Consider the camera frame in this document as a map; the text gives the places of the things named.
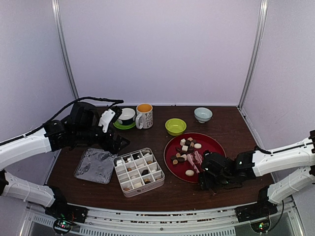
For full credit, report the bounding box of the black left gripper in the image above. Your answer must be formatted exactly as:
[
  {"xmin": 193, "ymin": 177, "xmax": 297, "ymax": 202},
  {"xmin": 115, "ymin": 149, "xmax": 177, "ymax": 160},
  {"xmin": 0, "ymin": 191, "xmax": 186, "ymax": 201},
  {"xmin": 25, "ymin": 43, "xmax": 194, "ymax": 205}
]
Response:
[{"xmin": 74, "ymin": 124, "xmax": 130, "ymax": 154}]

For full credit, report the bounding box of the pink plastic scoop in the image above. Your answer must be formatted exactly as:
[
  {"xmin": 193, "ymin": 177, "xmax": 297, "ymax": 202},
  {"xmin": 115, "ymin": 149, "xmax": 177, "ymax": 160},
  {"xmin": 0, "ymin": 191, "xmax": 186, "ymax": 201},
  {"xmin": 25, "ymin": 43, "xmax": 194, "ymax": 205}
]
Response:
[{"xmin": 187, "ymin": 151, "xmax": 203, "ymax": 173}]

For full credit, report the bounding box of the tin lid with rabbit picture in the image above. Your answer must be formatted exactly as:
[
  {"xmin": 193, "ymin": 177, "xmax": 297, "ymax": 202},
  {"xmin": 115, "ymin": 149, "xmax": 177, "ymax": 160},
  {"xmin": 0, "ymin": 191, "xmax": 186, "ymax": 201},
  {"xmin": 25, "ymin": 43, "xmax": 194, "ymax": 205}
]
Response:
[{"xmin": 74, "ymin": 148, "xmax": 118, "ymax": 184}]

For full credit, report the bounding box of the silver compartment tin box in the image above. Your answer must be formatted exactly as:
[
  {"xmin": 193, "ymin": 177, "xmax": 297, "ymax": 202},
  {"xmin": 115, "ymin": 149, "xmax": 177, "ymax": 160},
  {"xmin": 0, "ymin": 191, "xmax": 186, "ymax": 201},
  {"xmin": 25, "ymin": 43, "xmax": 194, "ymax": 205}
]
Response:
[{"xmin": 113, "ymin": 147, "xmax": 165, "ymax": 198}]

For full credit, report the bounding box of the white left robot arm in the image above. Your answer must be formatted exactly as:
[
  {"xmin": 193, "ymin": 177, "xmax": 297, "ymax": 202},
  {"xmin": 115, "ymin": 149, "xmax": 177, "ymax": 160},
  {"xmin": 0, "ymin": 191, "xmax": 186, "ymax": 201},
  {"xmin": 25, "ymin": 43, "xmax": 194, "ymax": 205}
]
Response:
[{"xmin": 0, "ymin": 102, "xmax": 130, "ymax": 218}]

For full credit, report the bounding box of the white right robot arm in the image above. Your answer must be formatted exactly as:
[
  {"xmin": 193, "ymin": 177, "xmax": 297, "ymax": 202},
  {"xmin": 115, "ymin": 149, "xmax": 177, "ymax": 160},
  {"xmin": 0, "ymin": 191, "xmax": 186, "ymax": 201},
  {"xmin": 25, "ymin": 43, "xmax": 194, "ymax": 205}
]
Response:
[{"xmin": 198, "ymin": 131, "xmax": 315, "ymax": 217}]

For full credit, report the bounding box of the white round button chocolate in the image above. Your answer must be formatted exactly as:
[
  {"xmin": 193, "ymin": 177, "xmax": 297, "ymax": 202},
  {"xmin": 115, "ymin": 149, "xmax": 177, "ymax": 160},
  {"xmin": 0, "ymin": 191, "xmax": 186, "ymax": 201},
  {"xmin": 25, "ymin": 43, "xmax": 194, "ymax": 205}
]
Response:
[{"xmin": 185, "ymin": 170, "xmax": 194, "ymax": 177}]

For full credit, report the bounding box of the green saucer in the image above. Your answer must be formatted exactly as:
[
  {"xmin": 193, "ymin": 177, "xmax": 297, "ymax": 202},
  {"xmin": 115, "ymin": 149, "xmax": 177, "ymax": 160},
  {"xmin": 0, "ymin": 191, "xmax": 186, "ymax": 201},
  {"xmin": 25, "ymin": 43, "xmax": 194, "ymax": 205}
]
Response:
[{"xmin": 113, "ymin": 121, "xmax": 136, "ymax": 130}]

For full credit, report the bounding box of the dark blue white cup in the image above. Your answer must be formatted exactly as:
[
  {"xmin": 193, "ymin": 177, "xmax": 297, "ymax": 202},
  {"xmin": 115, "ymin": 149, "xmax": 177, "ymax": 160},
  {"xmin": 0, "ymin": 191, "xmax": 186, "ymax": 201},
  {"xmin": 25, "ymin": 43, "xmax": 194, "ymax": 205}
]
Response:
[{"xmin": 118, "ymin": 108, "xmax": 136, "ymax": 125}]

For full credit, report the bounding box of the white floral mug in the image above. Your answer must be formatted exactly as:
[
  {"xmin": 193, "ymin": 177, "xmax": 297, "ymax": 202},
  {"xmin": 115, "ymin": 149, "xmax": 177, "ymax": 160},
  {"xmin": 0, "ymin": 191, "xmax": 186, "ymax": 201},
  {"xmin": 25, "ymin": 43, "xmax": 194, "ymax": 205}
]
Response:
[{"xmin": 135, "ymin": 104, "xmax": 153, "ymax": 129}]

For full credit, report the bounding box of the red round tray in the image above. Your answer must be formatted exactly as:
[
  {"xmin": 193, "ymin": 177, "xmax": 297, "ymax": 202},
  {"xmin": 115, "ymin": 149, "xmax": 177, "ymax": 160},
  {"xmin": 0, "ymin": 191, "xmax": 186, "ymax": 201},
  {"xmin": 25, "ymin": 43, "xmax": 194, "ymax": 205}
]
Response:
[{"xmin": 163, "ymin": 133, "xmax": 226, "ymax": 183}]

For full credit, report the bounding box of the lime green bowl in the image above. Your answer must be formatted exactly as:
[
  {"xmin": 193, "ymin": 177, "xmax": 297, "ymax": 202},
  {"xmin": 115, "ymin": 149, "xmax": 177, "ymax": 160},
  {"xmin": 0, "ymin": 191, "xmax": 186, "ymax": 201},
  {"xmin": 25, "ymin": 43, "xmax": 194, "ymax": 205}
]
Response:
[{"xmin": 165, "ymin": 118, "xmax": 187, "ymax": 136}]

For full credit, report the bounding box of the pale blue bowl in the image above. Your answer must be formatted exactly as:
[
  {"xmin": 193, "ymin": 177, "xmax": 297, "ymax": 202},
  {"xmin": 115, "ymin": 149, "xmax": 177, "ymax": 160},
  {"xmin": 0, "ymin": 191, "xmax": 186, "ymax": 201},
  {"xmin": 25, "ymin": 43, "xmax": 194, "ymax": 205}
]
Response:
[{"xmin": 194, "ymin": 107, "xmax": 213, "ymax": 123}]

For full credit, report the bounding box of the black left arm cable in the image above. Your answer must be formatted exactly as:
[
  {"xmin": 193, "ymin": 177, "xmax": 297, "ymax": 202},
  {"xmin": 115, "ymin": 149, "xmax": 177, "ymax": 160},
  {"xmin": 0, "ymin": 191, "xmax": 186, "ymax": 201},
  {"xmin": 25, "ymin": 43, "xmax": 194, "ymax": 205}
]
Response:
[{"xmin": 0, "ymin": 95, "xmax": 124, "ymax": 146}]

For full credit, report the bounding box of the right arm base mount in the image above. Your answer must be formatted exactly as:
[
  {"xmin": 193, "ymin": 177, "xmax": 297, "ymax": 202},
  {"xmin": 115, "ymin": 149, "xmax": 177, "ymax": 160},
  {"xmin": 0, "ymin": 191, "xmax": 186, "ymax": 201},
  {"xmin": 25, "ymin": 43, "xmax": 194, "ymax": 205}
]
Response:
[{"xmin": 235, "ymin": 186, "xmax": 278, "ymax": 234}]

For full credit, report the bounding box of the front aluminium rail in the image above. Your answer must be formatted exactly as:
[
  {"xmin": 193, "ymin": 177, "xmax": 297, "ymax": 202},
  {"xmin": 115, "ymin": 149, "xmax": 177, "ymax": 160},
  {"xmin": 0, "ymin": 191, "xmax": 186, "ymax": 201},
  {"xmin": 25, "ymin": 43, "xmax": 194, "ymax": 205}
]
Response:
[{"xmin": 19, "ymin": 191, "xmax": 307, "ymax": 236}]

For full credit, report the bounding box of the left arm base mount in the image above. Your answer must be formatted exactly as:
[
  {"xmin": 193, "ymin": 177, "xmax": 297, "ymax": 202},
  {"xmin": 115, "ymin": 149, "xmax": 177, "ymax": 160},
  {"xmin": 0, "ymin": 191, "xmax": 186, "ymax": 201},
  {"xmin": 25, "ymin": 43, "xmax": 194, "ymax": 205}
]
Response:
[{"xmin": 44, "ymin": 187, "xmax": 88, "ymax": 236}]

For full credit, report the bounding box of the left aluminium frame post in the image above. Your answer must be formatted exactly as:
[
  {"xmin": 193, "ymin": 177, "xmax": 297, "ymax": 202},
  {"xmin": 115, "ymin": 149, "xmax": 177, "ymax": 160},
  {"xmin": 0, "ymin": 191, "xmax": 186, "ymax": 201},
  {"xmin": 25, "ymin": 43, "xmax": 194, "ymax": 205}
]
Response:
[{"xmin": 51, "ymin": 0, "xmax": 79, "ymax": 99}]

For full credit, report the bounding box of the aluminium frame post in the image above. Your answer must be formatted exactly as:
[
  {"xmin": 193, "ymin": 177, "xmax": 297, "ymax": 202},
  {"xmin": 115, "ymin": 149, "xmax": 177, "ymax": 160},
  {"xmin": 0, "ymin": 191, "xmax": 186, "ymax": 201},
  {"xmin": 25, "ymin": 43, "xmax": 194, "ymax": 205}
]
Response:
[
  {"xmin": 238, "ymin": 0, "xmax": 269, "ymax": 110},
  {"xmin": 51, "ymin": 0, "xmax": 79, "ymax": 99}
]

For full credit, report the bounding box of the right aluminium frame post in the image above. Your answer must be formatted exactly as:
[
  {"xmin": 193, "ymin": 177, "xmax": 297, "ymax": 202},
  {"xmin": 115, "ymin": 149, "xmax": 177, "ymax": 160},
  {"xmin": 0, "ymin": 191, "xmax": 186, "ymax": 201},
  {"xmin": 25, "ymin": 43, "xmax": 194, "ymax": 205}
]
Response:
[{"xmin": 238, "ymin": 0, "xmax": 269, "ymax": 110}]

